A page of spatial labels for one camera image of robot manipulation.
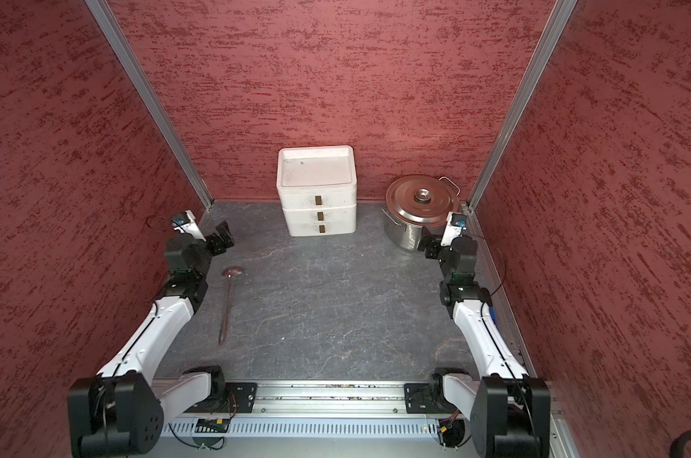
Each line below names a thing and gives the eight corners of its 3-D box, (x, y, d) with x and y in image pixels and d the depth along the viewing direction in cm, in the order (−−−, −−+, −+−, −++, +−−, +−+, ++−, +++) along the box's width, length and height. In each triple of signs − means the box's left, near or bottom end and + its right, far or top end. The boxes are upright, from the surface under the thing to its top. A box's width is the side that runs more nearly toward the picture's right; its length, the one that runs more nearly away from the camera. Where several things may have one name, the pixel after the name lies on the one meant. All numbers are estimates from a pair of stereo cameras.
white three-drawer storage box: (283, 236, 111) (268, 186, 91) (292, 195, 126) (281, 144, 106) (356, 237, 111) (357, 187, 91) (355, 196, 127) (357, 145, 106)
